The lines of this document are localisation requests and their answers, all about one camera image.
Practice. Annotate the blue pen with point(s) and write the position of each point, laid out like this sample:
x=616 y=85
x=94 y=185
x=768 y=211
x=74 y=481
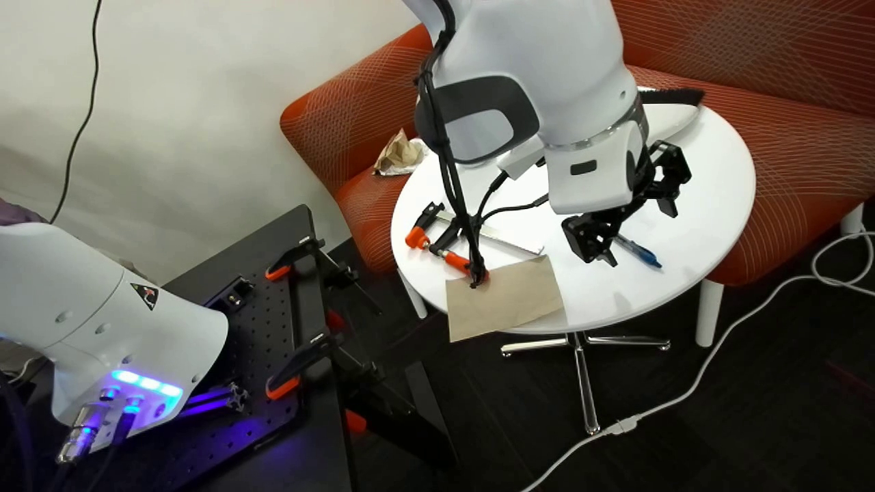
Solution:
x=641 y=253

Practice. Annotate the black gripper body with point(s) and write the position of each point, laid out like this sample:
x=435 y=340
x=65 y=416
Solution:
x=604 y=223

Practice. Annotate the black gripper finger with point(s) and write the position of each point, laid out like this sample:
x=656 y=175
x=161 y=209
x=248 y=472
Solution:
x=578 y=246
x=608 y=249

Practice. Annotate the black orange spring clamp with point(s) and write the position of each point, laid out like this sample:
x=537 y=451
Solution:
x=286 y=387
x=278 y=271

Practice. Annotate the crumpled beige wrapper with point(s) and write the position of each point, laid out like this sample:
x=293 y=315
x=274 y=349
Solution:
x=399 y=153

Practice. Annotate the chrome table base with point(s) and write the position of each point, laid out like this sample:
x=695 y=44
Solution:
x=584 y=384

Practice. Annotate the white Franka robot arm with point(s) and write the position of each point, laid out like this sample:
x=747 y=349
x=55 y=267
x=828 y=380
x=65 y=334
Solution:
x=549 y=56

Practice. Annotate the orange patterned sofa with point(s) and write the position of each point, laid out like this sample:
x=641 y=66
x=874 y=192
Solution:
x=774 y=56

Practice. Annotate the black platform stand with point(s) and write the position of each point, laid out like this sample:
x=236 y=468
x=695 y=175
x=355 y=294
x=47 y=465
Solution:
x=392 y=399

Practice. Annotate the beige cloth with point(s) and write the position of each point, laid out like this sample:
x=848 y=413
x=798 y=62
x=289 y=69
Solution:
x=508 y=301

